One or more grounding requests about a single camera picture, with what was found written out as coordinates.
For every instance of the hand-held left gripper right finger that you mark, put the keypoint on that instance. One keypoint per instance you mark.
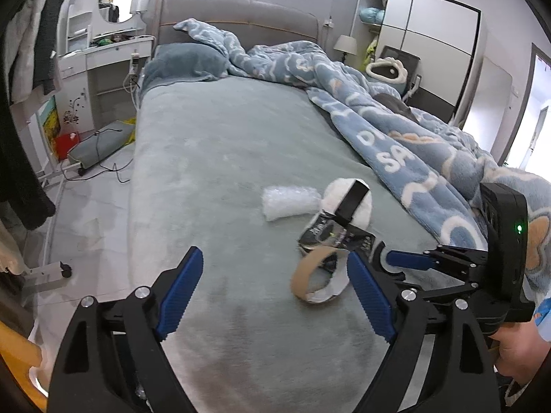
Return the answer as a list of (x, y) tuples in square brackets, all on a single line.
[(370, 297)]

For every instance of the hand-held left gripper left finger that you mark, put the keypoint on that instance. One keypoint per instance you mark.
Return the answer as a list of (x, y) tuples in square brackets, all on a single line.
[(181, 292)]

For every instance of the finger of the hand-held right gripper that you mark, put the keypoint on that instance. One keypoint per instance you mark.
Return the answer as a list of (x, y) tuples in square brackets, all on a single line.
[(409, 260), (456, 282)]

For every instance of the black printed packet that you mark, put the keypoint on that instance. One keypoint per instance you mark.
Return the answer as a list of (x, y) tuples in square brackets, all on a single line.
[(327, 234)]

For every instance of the clear bubble wrap piece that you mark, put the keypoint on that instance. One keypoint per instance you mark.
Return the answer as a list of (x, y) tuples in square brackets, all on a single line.
[(288, 204)]

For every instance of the person's right hand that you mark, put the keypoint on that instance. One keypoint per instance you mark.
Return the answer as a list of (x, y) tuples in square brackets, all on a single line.
[(525, 352)]

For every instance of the blue patterned fleece blanket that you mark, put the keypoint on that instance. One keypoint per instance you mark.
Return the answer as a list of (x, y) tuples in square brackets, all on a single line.
[(387, 137)]

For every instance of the white door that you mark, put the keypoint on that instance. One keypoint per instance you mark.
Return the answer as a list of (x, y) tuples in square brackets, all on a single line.
[(488, 107)]

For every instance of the white clothes rack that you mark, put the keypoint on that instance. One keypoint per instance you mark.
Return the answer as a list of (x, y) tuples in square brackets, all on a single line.
[(47, 273)]

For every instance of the grey bed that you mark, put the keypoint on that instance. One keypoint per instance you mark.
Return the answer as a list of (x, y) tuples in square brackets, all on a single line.
[(224, 159)]

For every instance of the yellow bag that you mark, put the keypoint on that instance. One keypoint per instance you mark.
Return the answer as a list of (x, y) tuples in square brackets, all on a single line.
[(130, 131)]

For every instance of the grey floor cushion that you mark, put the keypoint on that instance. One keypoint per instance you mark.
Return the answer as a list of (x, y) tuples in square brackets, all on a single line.
[(99, 144)]

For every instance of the cream coat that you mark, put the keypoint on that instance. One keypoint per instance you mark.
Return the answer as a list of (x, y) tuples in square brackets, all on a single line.
[(10, 245)]

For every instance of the yellow curtain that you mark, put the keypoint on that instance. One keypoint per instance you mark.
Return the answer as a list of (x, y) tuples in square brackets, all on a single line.
[(17, 374)]

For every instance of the red box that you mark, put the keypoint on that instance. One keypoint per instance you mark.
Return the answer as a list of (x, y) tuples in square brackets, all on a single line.
[(66, 146)]

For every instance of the white green plush cat bed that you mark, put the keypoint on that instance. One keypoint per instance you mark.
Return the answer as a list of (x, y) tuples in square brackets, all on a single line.
[(385, 75)]

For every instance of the black chair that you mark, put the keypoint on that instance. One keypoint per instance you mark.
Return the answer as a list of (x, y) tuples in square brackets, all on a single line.
[(411, 62)]

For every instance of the black coat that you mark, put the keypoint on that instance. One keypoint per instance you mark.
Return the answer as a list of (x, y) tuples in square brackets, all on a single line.
[(21, 159)]

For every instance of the white wardrobe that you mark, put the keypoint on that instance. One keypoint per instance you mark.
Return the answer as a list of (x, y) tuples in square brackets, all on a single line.
[(430, 43)]

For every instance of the yellow flower picture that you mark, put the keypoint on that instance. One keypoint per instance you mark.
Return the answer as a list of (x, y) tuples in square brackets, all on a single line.
[(49, 124)]

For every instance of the yellow green plush toy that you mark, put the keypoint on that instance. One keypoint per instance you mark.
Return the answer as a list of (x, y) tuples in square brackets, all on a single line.
[(371, 49)]

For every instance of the bedside lamp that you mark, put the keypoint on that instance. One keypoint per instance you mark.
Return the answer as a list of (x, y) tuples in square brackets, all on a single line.
[(344, 45)]

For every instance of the blue-grey pillow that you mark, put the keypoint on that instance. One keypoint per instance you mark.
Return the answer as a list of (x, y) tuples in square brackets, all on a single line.
[(185, 64)]

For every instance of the white power strip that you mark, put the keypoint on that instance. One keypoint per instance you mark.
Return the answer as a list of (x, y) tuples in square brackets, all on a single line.
[(134, 62)]

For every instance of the white dressing table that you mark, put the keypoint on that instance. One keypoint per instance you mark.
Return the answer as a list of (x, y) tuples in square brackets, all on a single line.
[(103, 64)]

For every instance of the light blue plush toy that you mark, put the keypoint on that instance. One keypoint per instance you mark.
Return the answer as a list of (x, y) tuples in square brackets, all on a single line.
[(371, 15)]

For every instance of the silver table lamp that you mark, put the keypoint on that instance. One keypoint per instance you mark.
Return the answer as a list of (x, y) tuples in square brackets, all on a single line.
[(141, 2)]

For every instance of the dark grey knit vest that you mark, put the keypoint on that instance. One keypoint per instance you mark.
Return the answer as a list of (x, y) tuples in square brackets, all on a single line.
[(49, 30)]

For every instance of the white puffer jacket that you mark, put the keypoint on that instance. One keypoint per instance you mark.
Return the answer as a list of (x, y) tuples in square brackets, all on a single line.
[(23, 43)]

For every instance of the wall outlet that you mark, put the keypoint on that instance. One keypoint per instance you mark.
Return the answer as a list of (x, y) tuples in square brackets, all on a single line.
[(329, 23)]

